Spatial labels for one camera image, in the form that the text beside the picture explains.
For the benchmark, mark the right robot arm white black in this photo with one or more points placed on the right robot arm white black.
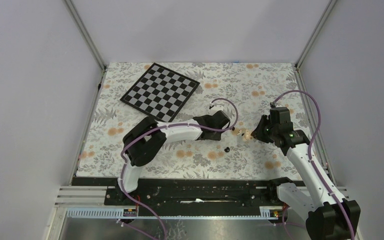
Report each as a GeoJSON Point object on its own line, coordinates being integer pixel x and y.
{"type": "Point", "coordinates": [327, 213]}

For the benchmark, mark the left aluminium frame post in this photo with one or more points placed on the left aluminium frame post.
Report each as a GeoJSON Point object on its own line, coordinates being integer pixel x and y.
{"type": "Point", "coordinates": [77, 19]}

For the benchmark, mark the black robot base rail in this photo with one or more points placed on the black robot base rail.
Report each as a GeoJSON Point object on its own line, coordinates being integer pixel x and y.
{"type": "Point", "coordinates": [153, 193]}

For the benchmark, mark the right aluminium frame post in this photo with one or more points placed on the right aluminium frame post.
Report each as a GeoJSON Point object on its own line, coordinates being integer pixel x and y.
{"type": "Point", "coordinates": [315, 33]}

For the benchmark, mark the black white checkerboard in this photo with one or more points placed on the black white checkerboard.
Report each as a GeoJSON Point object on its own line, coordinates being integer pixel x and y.
{"type": "Point", "coordinates": [160, 92]}

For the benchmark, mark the aluminium frame post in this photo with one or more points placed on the aluminium frame post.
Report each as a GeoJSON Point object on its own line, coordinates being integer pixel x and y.
{"type": "Point", "coordinates": [315, 33]}
{"type": "Point", "coordinates": [77, 19]}

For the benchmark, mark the floral patterned table mat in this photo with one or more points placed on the floral patterned table mat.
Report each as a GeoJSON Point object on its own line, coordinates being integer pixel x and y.
{"type": "Point", "coordinates": [244, 89]}

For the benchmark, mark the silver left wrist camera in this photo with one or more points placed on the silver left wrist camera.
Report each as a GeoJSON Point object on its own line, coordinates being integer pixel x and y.
{"type": "Point", "coordinates": [214, 108]}

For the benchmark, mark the white slotted cable duct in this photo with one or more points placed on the white slotted cable duct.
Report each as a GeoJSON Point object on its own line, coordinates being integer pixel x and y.
{"type": "Point", "coordinates": [195, 212]}

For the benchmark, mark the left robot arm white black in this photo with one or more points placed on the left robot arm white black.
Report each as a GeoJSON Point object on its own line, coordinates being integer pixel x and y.
{"type": "Point", "coordinates": [142, 143]}

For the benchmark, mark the beige earbud charging case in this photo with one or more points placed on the beige earbud charging case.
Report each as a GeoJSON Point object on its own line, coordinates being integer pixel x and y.
{"type": "Point", "coordinates": [246, 135]}

